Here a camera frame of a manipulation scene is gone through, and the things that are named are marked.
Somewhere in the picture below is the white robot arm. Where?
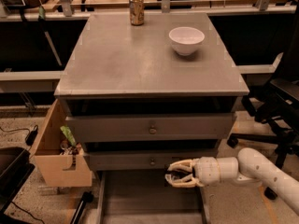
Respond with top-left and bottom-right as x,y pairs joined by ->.
164,147 -> 299,214

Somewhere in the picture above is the grey top drawer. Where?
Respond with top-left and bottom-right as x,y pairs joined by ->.
65,113 -> 235,143

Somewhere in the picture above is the black rxbar chocolate bar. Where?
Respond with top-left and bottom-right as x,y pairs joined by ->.
164,171 -> 192,178

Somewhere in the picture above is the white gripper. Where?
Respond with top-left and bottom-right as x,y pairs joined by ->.
165,157 -> 221,188

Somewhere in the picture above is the black power adapter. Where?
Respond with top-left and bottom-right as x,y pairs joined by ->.
25,125 -> 38,146

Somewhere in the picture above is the white ceramic bowl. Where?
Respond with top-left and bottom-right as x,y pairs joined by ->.
168,27 -> 206,56

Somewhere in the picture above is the green snack packet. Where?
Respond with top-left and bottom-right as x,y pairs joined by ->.
60,125 -> 77,147

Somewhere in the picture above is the black bin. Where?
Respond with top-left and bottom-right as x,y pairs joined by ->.
0,147 -> 35,214

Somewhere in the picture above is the gold soda can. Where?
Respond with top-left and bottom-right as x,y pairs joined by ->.
129,0 -> 144,26

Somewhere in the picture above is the black office chair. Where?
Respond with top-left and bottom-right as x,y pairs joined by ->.
226,3 -> 299,202

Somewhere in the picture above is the wooden side box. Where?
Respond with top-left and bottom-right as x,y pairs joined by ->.
33,100 -> 93,187

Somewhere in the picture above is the grey middle drawer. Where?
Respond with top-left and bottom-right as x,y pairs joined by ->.
84,148 -> 218,171

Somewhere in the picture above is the grey open bottom drawer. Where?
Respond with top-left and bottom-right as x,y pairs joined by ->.
96,170 -> 211,224

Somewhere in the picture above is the grey drawer cabinet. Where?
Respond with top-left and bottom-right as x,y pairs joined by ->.
54,12 -> 250,173

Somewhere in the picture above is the black tripod leg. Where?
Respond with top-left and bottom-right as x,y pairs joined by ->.
70,191 -> 93,224

